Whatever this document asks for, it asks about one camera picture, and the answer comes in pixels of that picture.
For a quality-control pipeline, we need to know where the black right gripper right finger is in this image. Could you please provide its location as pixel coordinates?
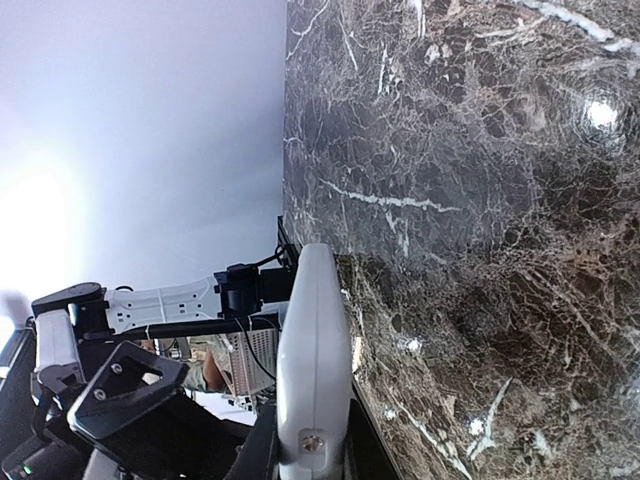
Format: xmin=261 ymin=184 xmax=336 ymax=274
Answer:
xmin=347 ymin=382 xmax=402 ymax=480

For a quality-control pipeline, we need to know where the white red remote control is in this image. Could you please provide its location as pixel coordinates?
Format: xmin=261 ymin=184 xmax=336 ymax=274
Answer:
xmin=276 ymin=244 xmax=352 ymax=479

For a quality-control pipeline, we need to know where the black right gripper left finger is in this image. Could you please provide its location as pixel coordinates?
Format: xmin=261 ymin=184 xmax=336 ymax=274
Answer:
xmin=234 ymin=404 xmax=279 ymax=480

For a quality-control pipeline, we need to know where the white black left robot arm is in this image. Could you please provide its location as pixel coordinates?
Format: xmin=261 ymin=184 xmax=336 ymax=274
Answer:
xmin=1 ymin=264 xmax=295 ymax=479

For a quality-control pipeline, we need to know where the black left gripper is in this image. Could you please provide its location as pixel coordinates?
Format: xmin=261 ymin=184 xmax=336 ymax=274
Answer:
xmin=67 ymin=341 xmax=252 ymax=479

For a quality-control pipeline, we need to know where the white plastic basket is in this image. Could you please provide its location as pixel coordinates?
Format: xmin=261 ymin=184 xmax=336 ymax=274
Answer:
xmin=226 ymin=329 xmax=279 ymax=396

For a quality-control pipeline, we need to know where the person in background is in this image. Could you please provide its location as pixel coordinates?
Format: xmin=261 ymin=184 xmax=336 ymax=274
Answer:
xmin=182 ymin=335 xmax=233 ymax=394

